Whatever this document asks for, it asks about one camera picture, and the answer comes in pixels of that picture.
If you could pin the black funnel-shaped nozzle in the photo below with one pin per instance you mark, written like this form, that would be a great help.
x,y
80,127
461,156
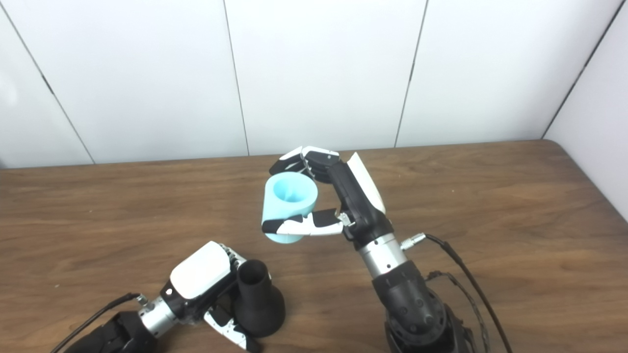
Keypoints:
x,y
257,299

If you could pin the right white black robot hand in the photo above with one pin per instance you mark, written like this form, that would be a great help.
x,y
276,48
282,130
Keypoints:
x,y
358,196

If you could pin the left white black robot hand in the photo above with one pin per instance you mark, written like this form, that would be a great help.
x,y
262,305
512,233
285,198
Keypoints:
x,y
201,269

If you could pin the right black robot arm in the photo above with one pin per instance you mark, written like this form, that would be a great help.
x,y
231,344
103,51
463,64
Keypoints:
x,y
412,299

